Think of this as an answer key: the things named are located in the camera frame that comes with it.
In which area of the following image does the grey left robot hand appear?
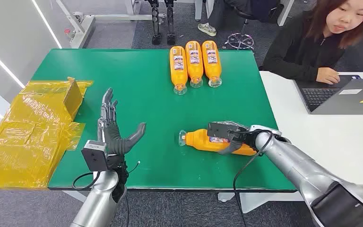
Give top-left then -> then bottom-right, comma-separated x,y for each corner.
97,87 -> 147,171

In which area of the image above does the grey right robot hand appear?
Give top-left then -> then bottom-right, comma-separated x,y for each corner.
214,120 -> 262,157

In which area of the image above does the orange bottle with blue label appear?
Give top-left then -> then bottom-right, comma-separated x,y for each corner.
178,128 -> 258,157

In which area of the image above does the orange bottle with clear cap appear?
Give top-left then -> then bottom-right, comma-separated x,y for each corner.
201,40 -> 223,88
185,41 -> 204,88
169,45 -> 189,96

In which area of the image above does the green table mat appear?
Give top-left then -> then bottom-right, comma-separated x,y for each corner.
31,48 -> 296,192

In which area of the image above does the white desk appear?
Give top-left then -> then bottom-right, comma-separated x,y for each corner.
217,71 -> 363,214

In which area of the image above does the yellow film wrapped cardboard box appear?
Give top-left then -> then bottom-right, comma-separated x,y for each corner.
0,77 -> 94,191

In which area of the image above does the black office chair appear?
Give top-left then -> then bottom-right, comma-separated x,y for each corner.
222,0 -> 284,51

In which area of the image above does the person's hand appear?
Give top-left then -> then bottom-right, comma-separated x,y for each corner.
315,67 -> 341,85

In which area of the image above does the grey laptop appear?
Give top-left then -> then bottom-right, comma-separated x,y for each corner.
294,74 -> 363,115

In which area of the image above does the pale sneaker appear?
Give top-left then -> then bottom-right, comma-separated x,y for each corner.
197,22 -> 217,37

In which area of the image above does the black robot leg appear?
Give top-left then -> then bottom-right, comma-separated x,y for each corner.
164,0 -> 177,45
146,0 -> 163,45

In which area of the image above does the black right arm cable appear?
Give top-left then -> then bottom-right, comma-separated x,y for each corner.
233,130 -> 274,227

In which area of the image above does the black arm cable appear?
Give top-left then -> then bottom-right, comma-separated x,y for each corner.
72,171 -> 101,191
233,130 -> 274,227

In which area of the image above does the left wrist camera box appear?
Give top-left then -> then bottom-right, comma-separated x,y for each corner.
81,140 -> 108,172

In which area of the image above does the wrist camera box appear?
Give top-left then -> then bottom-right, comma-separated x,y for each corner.
81,140 -> 108,172
207,122 -> 248,140

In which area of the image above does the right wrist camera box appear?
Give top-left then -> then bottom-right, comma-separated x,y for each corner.
207,122 -> 248,140

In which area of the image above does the thin black white-tipped cable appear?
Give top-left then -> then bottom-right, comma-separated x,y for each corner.
126,161 -> 141,175

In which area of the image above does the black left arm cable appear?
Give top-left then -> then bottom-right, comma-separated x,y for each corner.
72,171 -> 101,191

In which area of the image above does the white metal frame stand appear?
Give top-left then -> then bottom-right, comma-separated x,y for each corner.
54,0 -> 166,49

